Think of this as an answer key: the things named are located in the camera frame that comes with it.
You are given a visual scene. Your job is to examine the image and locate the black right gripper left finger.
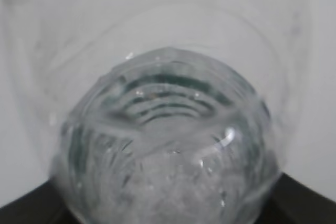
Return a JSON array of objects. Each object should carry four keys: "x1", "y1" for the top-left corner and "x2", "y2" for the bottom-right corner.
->
[{"x1": 1, "y1": 180, "x2": 79, "y2": 224}]

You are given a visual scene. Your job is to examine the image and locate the clear green-label water bottle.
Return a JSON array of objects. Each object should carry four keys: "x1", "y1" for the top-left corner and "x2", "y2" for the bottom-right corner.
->
[{"x1": 1, "y1": 0, "x2": 309, "y2": 223}]

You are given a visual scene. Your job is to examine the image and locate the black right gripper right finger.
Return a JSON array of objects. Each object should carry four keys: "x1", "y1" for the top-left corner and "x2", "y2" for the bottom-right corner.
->
[{"x1": 256, "y1": 174, "x2": 335, "y2": 224}]

